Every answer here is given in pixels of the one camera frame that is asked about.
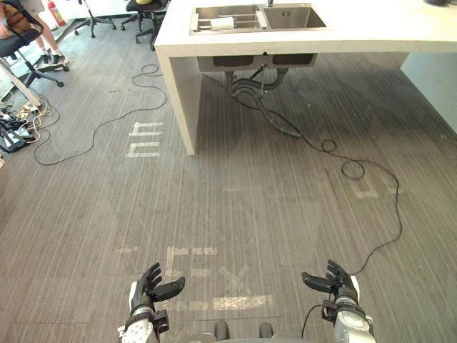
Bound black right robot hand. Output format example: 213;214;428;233
301;259;361;304

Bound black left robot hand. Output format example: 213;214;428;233
129;262;186;317

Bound white cup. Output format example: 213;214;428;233
209;17;236;32

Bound stainless steel double sink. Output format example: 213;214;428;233
189;3;328;36

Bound sink dish rack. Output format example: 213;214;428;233
190;12;268;34

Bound dark robot left foot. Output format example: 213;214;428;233
213;320;230;341

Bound grey drain pipes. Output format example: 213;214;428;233
196;53;318;138

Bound white kitchen island counter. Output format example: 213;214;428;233
154;0;457;156

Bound black office chair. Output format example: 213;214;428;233
120;0;169;51
0;0;70;89
74;0;117;39

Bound person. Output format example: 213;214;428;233
0;0;69;66

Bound red fire extinguisher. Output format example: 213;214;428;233
47;0;67;27

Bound long black floor cable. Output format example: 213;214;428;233
231;96;403;277

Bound tangle of cables and devices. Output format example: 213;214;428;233
0;99;61;154

